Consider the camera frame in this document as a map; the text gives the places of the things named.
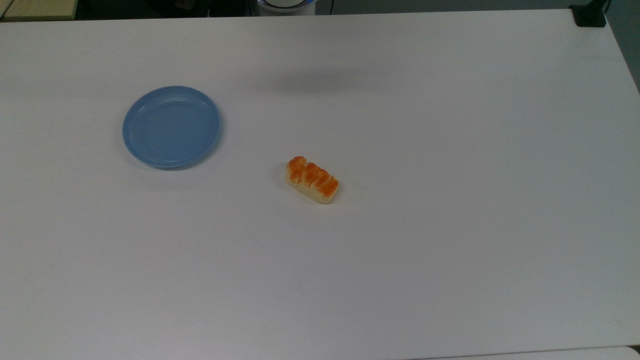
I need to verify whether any orange-topped bread loaf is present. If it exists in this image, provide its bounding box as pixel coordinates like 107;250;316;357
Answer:
285;156;340;205

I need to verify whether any blue round plate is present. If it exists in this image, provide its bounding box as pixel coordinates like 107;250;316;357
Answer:
122;85;222;170

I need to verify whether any white adjacent table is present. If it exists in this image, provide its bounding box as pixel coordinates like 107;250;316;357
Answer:
415;345;640;360

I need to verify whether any light wooden desk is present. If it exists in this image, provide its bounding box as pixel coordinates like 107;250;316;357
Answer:
0;0;79;21

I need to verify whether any black clamp mount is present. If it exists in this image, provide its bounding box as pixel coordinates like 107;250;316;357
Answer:
569;0;612;28

